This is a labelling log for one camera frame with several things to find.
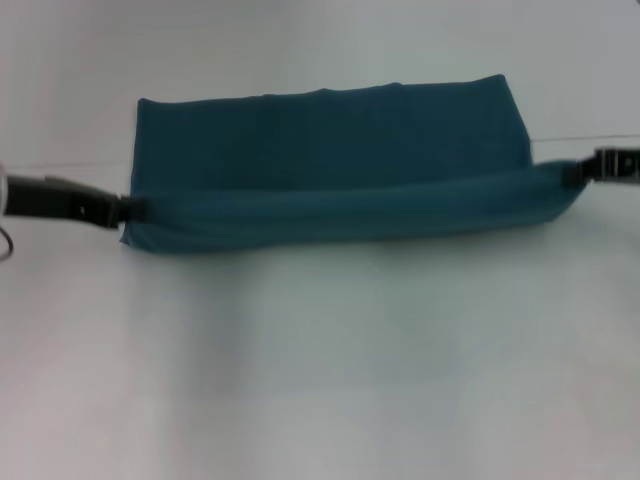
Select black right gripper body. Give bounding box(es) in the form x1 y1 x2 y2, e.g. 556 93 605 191
592 146 640 184

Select teal t-shirt with FREE print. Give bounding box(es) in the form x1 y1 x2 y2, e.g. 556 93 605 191
118 73 587 255

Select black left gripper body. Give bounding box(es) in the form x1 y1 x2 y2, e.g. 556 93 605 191
3 173 127 232

